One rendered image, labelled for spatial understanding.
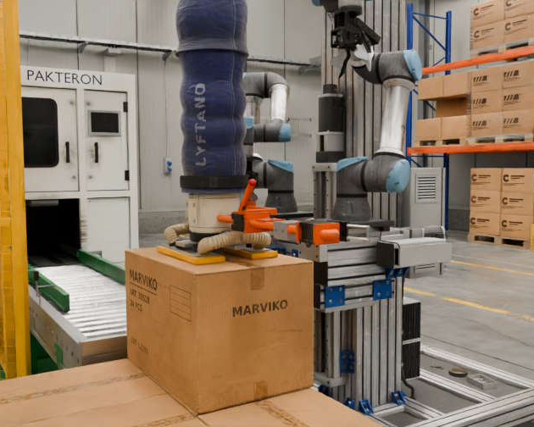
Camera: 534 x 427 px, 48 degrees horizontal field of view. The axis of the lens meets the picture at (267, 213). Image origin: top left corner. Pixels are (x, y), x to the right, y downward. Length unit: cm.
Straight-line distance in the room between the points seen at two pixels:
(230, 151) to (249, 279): 42
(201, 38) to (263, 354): 98
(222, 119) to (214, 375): 78
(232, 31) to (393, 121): 67
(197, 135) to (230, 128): 11
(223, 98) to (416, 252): 89
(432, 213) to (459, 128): 802
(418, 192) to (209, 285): 119
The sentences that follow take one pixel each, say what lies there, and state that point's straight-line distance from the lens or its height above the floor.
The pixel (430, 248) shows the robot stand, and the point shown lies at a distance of 227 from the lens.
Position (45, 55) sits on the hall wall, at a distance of 1143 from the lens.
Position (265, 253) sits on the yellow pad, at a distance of 190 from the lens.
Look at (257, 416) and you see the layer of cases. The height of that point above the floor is 54.
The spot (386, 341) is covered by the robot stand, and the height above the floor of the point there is 49.
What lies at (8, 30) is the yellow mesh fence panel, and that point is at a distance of 302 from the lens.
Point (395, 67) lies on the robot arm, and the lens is 227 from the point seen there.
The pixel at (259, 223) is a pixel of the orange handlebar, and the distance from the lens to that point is 166.
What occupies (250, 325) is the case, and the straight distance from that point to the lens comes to 177.
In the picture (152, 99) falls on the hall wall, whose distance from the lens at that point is 1185.
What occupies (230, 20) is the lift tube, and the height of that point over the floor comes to 169.
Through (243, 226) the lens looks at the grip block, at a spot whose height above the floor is 106.
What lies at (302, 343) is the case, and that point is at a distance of 189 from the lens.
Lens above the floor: 123
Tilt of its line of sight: 4 degrees down
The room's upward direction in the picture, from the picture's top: straight up
